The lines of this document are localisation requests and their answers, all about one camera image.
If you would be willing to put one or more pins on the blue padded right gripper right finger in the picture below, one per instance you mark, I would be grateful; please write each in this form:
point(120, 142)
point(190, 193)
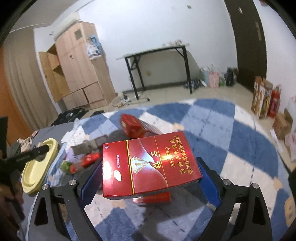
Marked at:
point(252, 221)

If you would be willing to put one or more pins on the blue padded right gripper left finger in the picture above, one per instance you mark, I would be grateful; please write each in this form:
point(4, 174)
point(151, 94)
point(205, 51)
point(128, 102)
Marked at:
point(47, 222)

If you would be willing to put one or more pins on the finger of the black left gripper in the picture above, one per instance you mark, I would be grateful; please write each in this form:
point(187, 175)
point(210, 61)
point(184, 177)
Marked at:
point(20, 160)

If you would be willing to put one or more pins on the large red cigarette carton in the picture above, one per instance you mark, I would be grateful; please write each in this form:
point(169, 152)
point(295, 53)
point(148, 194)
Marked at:
point(147, 166)

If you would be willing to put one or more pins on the person's left hand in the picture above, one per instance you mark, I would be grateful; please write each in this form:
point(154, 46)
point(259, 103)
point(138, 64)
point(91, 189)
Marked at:
point(7, 197)

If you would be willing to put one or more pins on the yellow plastic tray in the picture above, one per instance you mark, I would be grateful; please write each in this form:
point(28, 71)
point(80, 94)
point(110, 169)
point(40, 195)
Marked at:
point(34, 172)

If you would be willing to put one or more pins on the beige and grey clothes pile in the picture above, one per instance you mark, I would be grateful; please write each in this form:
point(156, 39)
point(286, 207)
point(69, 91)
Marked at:
point(21, 146)

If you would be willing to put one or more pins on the grey bed sheet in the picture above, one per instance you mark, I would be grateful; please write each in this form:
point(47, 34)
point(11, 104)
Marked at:
point(56, 132)

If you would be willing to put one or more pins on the orange curtain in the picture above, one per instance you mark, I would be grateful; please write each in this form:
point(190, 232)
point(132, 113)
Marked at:
point(17, 127)

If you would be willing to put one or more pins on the open black suitcase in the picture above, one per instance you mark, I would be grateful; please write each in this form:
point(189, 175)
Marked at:
point(69, 116)

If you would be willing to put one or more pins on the black foam insert tray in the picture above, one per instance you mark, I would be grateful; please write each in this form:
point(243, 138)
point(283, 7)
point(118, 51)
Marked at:
point(97, 113)

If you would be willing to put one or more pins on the blue white checkered rug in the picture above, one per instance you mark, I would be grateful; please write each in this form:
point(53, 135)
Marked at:
point(232, 143)

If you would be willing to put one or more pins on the wooden wardrobe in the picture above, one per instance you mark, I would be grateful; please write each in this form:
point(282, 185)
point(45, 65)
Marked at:
point(71, 76)

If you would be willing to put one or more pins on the beige curtain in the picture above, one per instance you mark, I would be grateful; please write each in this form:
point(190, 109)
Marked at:
point(25, 80)

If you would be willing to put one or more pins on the red cigarette pack on rug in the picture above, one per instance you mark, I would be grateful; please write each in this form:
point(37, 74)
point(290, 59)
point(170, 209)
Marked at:
point(135, 128)

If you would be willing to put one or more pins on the plain cardboard box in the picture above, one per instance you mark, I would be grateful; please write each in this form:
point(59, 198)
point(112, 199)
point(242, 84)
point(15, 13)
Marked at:
point(282, 125)

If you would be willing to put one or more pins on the red fire extinguisher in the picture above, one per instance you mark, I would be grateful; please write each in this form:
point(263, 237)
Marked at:
point(274, 102)

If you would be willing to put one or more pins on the white bag hanging on wardrobe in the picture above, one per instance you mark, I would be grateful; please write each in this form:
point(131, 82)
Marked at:
point(93, 47)

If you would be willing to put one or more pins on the brown printed cardboard box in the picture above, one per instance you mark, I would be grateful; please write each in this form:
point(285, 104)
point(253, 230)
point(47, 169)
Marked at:
point(261, 97)

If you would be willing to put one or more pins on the black folding table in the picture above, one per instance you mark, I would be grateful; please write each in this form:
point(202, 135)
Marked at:
point(166, 66)

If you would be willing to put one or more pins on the pink shopping bag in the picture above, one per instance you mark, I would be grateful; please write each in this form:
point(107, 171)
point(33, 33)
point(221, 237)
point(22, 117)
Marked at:
point(214, 79)

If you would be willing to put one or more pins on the dark door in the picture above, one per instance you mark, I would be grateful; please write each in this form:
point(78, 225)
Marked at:
point(250, 41)

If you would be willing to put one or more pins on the white power strip with cables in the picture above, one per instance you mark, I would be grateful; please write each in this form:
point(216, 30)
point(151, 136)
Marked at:
point(123, 99)

